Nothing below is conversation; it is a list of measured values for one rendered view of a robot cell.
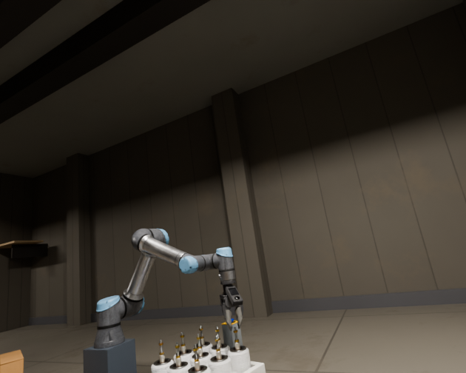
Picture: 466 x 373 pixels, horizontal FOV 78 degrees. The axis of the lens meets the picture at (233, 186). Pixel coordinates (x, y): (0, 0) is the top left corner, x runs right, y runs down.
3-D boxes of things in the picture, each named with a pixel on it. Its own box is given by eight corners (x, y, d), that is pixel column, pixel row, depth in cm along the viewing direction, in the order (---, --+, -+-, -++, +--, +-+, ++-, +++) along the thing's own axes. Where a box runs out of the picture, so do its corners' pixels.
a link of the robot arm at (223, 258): (220, 249, 146) (234, 246, 142) (223, 271, 143) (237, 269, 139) (211, 249, 139) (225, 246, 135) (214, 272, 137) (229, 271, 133)
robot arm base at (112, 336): (86, 348, 149) (86, 328, 151) (111, 339, 162) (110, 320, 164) (107, 348, 142) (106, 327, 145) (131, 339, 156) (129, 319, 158)
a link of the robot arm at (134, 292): (108, 311, 165) (141, 224, 161) (129, 306, 177) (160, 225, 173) (120, 324, 158) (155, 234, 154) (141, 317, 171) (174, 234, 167)
